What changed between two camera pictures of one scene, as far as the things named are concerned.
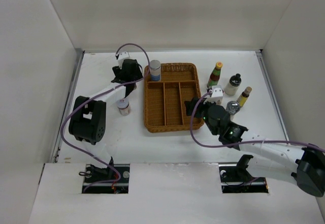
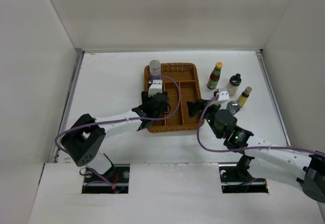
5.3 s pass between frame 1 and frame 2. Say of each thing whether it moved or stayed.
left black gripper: moved
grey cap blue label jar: stayed
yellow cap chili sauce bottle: stayed
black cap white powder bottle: stayed
